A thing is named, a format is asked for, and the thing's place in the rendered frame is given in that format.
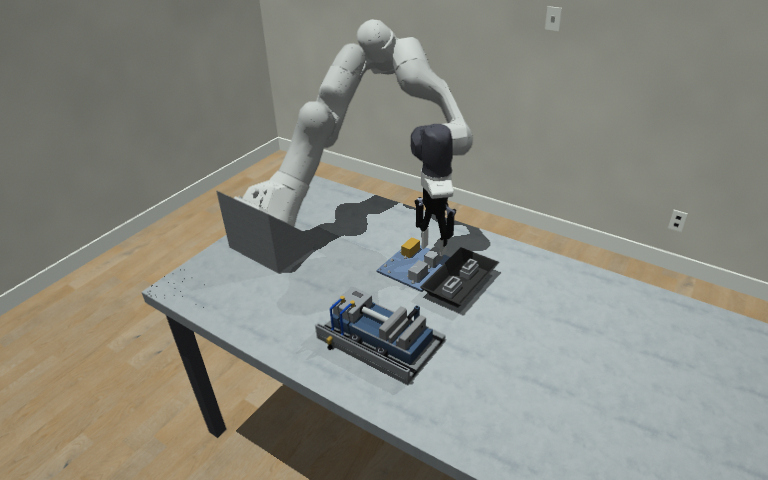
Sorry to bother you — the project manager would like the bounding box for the yellow rectangular block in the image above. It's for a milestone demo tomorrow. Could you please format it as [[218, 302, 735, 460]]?
[[401, 237, 420, 258]]

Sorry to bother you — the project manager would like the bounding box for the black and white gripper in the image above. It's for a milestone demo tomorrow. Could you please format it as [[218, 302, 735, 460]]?
[[415, 188, 456, 256]]

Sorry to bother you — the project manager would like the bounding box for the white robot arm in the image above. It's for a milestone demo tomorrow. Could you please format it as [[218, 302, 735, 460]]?
[[234, 19, 473, 227]]

